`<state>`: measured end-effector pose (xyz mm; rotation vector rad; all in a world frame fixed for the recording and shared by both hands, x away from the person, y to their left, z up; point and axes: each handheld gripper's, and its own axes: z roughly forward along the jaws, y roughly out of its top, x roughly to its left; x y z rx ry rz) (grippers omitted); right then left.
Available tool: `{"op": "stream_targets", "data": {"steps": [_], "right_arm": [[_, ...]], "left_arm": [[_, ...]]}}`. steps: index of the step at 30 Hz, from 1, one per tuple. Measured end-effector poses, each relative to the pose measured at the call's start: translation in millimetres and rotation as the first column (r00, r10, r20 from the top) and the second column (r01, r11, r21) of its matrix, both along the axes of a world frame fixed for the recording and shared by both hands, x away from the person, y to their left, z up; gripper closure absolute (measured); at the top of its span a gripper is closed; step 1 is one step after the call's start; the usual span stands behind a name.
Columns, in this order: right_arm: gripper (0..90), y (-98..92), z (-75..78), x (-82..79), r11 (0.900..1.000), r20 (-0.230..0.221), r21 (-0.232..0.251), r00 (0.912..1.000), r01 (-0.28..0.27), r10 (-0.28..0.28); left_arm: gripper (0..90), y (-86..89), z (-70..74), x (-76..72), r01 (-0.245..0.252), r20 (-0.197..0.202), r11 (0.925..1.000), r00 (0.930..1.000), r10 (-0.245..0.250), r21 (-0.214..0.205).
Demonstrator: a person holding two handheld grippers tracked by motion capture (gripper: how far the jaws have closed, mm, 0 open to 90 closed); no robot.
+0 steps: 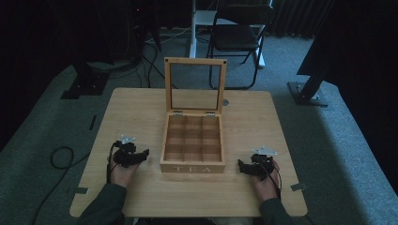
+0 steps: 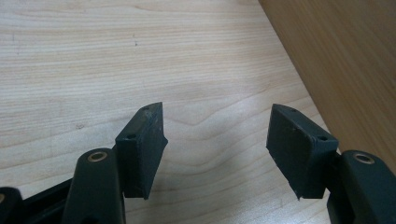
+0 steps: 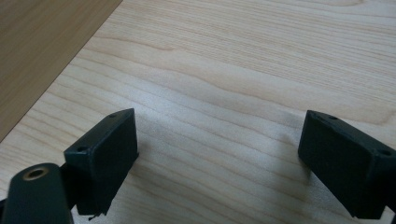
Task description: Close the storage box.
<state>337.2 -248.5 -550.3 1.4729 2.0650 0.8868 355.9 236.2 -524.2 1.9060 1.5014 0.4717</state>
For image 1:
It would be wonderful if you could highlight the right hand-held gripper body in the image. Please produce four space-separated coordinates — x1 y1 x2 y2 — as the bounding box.
250 145 280 182

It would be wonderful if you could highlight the person's left hand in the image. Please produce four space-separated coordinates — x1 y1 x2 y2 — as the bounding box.
107 149 141 189

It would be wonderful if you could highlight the bundle of cables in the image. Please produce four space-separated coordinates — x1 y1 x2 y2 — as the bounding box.
137 27 191 89

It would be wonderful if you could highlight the person's right hand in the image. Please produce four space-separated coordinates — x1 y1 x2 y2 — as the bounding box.
251 158 282 203

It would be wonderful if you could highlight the black folding chair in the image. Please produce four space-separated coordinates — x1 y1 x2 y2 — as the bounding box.
206 3 277 91

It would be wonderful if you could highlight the black stand base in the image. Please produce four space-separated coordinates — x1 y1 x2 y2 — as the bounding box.
60 61 111 101

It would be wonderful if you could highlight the black stand with metal base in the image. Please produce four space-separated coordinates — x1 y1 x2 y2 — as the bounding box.
286 37 337 109

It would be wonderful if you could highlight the wooden compartment box with lid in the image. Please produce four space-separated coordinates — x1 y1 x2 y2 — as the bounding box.
159 56 228 174

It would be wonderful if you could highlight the black floor cable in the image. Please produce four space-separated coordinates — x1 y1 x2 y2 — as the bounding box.
30 145 92 225

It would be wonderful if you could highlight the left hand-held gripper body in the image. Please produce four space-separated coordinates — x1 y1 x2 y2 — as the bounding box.
112 134 139 164

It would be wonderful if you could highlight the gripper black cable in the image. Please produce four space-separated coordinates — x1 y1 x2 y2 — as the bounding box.
258 160 283 201
105 141 121 185

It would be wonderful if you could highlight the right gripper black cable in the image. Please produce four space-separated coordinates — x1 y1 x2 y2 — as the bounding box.
258 160 283 201

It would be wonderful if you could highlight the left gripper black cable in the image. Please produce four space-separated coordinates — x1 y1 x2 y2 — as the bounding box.
105 141 121 185

